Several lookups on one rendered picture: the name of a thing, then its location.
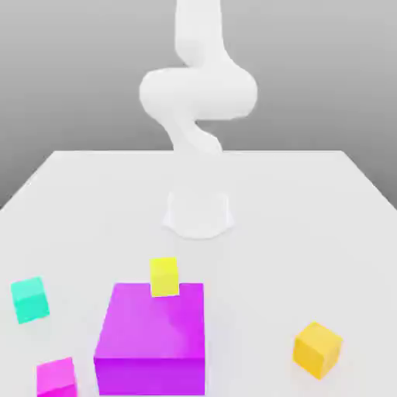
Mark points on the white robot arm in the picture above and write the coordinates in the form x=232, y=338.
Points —
x=198, y=90

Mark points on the small yellow cube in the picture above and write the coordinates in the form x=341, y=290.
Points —
x=164, y=277

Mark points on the small orange cube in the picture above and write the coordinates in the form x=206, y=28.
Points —
x=316, y=350

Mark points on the small teal cube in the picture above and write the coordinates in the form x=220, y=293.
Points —
x=30, y=300

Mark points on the small pink cube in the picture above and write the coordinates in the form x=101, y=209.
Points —
x=55, y=376

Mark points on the large purple box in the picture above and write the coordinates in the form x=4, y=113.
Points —
x=155, y=335

